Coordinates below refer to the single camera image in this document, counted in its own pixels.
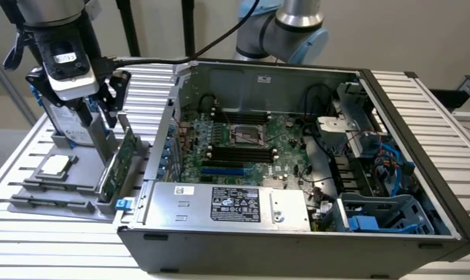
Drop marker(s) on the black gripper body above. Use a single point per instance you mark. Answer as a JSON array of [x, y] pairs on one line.
[[90, 38]]

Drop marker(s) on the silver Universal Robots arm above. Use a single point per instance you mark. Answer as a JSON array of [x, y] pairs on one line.
[[258, 35]]

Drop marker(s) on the black RAM slot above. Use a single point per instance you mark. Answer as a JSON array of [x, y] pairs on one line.
[[242, 152], [242, 148], [241, 111], [241, 115], [242, 160], [241, 118], [242, 156], [241, 121]]

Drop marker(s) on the black expansion slot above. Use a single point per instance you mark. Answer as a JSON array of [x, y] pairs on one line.
[[221, 164]]

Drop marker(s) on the blue expansion slot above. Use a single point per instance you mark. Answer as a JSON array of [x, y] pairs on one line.
[[224, 171]]

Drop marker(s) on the silver hard disk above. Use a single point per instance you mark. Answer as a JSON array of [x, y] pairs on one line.
[[65, 125]]

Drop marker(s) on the silver CPU chip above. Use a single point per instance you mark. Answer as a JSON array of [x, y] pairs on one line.
[[56, 165]]

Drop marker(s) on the green graphics card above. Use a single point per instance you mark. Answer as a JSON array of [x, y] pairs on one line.
[[120, 166]]

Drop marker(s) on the grey parts rack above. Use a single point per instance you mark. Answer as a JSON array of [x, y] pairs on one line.
[[84, 172]]

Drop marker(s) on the metal CPU socket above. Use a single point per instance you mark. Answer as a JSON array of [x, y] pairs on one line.
[[248, 134]]

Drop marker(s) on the blue case latch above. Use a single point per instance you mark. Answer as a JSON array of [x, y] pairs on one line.
[[125, 204]]

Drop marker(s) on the silver power supply unit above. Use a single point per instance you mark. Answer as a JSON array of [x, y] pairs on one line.
[[204, 207]]

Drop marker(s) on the green motherboard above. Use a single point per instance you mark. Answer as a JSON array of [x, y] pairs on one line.
[[289, 163]]

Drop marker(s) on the silver chipset heat sink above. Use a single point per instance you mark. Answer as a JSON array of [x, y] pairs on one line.
[[276, 183]]

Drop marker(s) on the metal disk bay cage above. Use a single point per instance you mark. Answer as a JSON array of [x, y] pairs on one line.
[[356, 122]]

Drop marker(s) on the black open PC case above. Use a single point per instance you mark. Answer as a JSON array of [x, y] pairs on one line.
[[297, 251]]

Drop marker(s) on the blue plastic disk bay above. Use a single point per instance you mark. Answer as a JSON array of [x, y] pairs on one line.
[[379, 204]]

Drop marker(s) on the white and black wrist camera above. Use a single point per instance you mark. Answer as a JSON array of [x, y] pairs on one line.
[[73, 78]]

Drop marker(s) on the black camera stand pole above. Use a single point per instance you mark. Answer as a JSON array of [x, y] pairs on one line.
[[189, 29], [130, 29]]

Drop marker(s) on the black front fan duct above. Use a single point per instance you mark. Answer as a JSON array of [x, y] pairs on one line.
[[349, 175]]

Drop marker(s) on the black frame bracket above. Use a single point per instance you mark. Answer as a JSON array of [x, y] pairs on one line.
[[447, 99]]

